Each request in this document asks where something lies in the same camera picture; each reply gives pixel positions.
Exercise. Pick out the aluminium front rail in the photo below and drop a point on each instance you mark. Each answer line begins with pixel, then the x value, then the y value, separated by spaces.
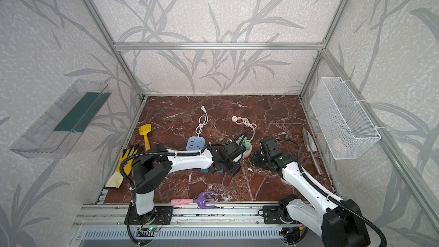
pixel 227 214

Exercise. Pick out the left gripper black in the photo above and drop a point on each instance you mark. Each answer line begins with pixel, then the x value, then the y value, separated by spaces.
pixel 235 151

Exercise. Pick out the yellow black work glove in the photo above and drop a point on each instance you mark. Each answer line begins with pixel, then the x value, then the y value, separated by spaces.
pixel 116 178

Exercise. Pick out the clear plastic wall bin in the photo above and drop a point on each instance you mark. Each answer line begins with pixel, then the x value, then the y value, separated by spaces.
pixel 55 133

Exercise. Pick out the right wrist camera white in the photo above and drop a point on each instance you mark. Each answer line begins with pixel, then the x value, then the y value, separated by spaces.
pixel 269 147

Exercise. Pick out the yellow toy shovel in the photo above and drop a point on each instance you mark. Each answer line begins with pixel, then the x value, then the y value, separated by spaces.
pixel 143 131

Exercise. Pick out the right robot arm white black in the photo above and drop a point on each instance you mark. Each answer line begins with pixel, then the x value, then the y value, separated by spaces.
pixel 338 222

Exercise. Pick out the white wire mesh basket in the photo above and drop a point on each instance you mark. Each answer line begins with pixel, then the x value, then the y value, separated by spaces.
pixel 341 115

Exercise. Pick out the light green plug cube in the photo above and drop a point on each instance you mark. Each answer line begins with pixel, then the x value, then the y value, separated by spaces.
pixel 245 142

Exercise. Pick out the blue square power strip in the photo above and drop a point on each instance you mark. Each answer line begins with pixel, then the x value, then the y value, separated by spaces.
pixel 195 143

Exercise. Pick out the green sponge in bin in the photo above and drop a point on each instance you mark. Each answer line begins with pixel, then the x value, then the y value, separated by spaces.
pixel 78 119

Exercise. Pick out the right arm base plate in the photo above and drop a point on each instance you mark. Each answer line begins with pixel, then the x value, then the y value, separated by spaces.
pixel 275 214

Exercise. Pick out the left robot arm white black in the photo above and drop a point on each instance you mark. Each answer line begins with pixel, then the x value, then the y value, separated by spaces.
pixel 145 172

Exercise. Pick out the pink item in basket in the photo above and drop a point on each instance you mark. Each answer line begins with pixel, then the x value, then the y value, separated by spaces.
pixel 339 145

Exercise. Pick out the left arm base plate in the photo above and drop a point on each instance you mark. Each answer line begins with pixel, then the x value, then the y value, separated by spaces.
pixel 151 216

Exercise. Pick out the purple pink toy rake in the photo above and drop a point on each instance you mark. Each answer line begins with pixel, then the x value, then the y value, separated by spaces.
pixel 201 200

